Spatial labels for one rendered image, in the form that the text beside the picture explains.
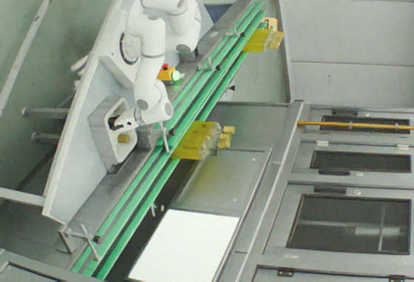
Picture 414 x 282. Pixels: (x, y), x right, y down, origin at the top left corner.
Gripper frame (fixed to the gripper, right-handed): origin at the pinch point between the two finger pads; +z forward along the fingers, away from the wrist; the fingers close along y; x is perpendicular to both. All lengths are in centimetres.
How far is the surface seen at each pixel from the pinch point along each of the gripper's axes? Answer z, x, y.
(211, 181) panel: -19, -45, 17
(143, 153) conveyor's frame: 0.3, -20.8, 8.7
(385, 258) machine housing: -96, -70, -16
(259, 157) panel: -36, -49, 37
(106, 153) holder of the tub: 4.1, -9.1, -7.2
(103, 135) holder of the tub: 0.4, -1.1, -7.4
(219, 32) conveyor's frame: -1, -10, 121
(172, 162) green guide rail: -6.0, -31.9, 16.1
